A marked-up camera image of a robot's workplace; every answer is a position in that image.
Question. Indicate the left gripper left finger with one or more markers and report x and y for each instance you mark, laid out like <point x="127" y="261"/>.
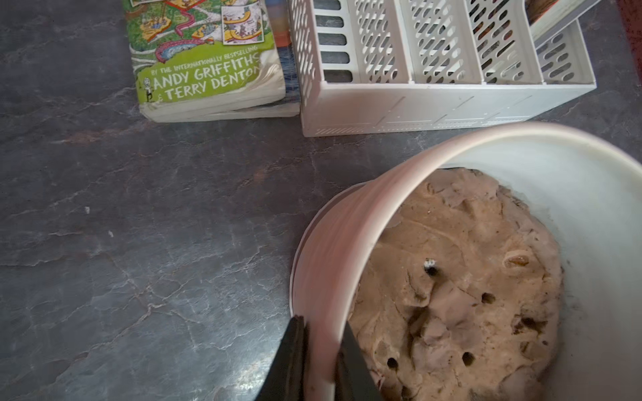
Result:
<point x="285" y="380"/>

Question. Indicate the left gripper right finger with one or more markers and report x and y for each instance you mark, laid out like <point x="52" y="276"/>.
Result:
<point x="353" y="381"/>

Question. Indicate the white ceramic pot with mud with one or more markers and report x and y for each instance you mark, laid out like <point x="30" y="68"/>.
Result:
<point x="504" y="264"/>

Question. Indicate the white file organizer rack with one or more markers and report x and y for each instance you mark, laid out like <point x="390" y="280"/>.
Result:
<point x="368" y="67"/>

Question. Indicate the green paperback book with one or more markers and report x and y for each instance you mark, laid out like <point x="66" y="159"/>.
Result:
<point x="196" y="59"/>

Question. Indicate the blue book under green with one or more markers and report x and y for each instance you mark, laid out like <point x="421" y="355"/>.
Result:
<point x="289" y="106"/>

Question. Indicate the books in organizer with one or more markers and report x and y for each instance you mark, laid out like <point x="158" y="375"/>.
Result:
<point x="549" y="17"/>

